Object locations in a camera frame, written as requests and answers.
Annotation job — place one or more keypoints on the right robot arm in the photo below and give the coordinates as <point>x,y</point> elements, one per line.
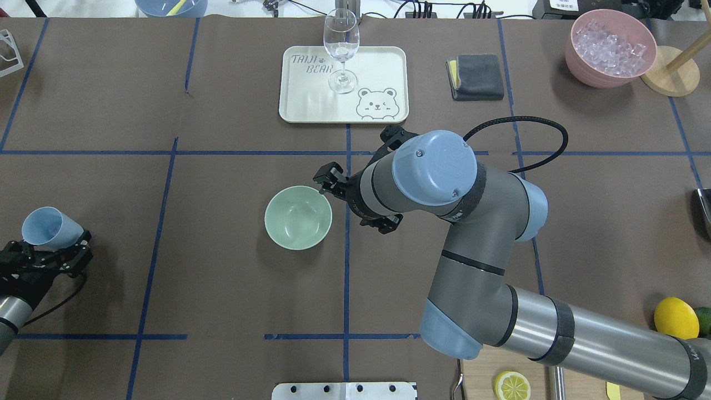
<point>469,304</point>

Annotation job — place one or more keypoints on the white wire cup rack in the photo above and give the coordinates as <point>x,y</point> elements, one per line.
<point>11,60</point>

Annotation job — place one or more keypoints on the cream bear tray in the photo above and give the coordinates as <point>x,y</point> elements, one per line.
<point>313,90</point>

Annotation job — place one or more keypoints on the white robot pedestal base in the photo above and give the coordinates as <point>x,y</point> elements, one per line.
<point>346,390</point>

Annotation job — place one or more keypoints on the clear wine glass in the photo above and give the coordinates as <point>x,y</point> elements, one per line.
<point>341,39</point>

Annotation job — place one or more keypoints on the lemon half slice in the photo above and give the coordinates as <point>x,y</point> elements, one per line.
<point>511,385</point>

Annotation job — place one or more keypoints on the green avocado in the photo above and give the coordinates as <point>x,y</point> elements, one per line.
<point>703,315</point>

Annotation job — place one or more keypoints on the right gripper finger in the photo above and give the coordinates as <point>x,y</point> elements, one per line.
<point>330,179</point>
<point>385,224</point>

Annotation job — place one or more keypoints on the green ceramic bowl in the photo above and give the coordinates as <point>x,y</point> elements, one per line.
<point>298,218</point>

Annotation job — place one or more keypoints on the light blue plastic cup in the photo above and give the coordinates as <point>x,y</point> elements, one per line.
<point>51,228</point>

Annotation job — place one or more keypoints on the steel muddler black cap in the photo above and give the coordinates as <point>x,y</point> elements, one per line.
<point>556,383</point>

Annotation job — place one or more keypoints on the whole yellow lemon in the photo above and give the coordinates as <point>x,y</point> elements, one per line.
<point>673,316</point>

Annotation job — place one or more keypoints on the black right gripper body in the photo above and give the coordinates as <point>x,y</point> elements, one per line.
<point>351,195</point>

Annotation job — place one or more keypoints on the yellow plastic knife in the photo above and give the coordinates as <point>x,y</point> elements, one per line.
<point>613,391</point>

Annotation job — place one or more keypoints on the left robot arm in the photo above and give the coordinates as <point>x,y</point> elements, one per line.
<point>15,314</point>

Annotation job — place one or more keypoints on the blue bowl with fork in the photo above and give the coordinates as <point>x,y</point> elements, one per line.
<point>173,9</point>

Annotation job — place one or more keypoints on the wooden stand with pole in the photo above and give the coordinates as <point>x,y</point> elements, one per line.
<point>674,73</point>

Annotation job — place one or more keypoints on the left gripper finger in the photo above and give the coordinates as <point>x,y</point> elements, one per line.
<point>16,249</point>
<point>80,250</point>

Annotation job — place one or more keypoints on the grey and yellow cloth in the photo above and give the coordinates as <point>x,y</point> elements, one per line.
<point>475,77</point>

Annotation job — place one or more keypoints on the wooden cutting board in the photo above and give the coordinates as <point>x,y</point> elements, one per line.
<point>479,375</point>

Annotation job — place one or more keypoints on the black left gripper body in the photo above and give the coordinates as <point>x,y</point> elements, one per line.
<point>28,268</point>

